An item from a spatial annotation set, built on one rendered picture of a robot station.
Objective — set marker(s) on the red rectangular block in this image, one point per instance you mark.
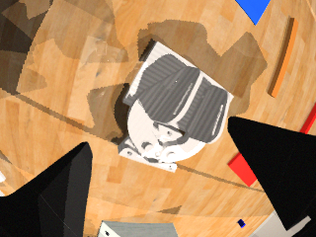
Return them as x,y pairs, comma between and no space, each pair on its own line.
309,121

